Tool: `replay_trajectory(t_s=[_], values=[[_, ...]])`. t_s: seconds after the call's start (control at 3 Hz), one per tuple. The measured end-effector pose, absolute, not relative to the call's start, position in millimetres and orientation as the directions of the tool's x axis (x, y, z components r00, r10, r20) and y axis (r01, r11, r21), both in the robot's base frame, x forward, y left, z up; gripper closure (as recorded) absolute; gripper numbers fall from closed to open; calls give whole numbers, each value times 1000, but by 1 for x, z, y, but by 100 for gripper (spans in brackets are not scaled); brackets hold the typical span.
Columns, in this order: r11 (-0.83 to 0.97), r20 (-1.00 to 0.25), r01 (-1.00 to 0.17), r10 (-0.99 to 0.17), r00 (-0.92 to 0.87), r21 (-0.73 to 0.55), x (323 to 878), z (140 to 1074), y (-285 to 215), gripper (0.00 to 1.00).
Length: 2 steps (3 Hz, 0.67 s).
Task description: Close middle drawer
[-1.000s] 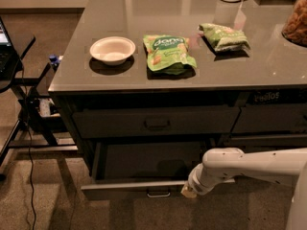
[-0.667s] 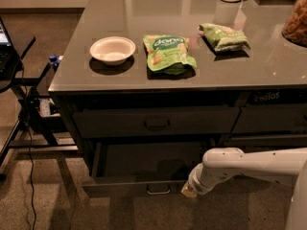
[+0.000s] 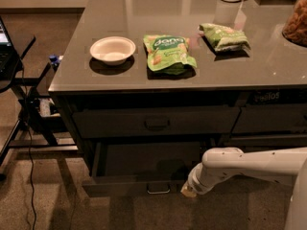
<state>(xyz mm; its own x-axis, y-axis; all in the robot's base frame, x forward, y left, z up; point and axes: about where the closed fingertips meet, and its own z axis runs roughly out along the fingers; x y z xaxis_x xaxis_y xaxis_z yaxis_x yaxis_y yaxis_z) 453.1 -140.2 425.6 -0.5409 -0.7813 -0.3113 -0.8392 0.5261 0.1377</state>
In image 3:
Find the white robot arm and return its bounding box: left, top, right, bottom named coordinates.
left=181, top=147, right=307, bottom=230

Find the white paper bowl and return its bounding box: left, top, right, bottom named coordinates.
left=90, top=36, right=136, bottom=65

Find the laptop on side stand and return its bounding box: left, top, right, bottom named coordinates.
left=0, top=17, right=21, bottom=81

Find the green snack bag rear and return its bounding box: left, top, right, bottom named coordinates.
left=199, top=23, right=250, bottom=53

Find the black side stand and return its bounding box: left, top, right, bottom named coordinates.
left=0, top=35, right=75, bottom=165

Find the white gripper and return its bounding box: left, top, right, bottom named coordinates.
left=180, top=163, right=221, bottom=198

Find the right middle drawer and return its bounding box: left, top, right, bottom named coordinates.
left=224, top=134, right=307, bottom=148

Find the right top drawer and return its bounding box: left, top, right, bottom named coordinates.
left=233, top=103, right=307, bottom=134

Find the dark drawer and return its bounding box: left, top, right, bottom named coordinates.
left=72, top=106, right=240, bottom=138
left=83, top=142, right=201, bottom=197

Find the black cable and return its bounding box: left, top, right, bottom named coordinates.
left=18, top=59, right=38, bottom=230

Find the dark cabinet with glossy top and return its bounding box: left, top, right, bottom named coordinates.
left=47, top=0, right=307, bottom=184

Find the blue bottle cap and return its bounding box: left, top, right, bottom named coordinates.
left=49, top=55, right=59, bottom=64

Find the green snack bag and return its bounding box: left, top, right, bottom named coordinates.
left=199, top=23, right=250, bottom=53
left=143, top=34, right=197, bottom=76

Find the green snack bag front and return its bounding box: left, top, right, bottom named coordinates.
left=143, top=34, right=197, bottom=76

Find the dark top drawer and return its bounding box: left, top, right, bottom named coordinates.
left=72, top=106, right=240, bottom=138

